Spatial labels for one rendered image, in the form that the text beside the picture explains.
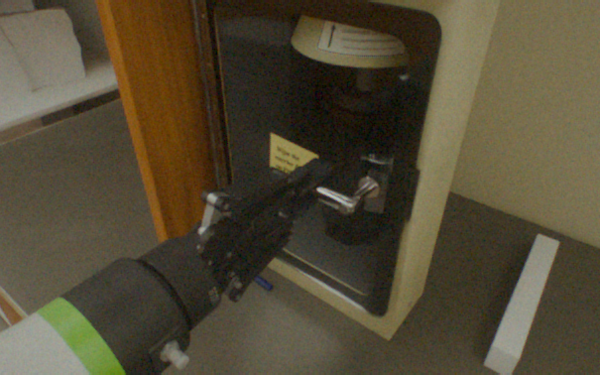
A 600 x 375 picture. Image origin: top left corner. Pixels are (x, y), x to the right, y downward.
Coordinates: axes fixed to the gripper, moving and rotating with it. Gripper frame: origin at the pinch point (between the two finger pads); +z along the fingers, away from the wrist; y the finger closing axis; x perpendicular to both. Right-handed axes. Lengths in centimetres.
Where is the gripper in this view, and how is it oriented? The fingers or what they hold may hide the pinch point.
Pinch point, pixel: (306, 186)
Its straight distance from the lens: 48.9
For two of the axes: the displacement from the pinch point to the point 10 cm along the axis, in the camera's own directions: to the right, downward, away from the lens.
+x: -7.8, -3.6, 5.0
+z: 6.2, -4.7, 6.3
